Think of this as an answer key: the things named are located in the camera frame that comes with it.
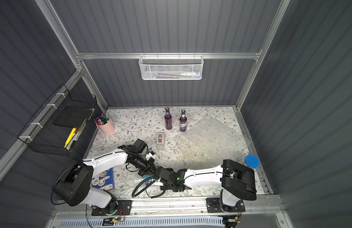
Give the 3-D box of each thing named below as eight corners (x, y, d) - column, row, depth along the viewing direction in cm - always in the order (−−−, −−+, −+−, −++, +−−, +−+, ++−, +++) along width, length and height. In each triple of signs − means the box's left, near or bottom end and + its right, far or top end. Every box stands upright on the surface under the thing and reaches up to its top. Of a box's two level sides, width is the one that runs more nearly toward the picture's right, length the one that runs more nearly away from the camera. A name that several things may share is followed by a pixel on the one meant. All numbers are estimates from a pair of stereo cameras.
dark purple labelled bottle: (181, 133, 106) (182, 115, 91) (179, 128, 109) (178, 110, 94) (186, 131, 107) (187, 113, 92) (183, 126, 110) (184, 108, 95)
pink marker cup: (101, 134, 106) (92, 123, 95) (104, 125, 111) (96, 114, 101) (113, 134, 106) (105, 123, 95) (116, 125, 111) (109, 114, 100)
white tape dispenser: (156, 149, 98) (155, 146, 94) (157, 135, 105) (156, 131, 102) (164, 149, 98) (163, 146, 94) (165, 135, 105) (165, 131, 102)
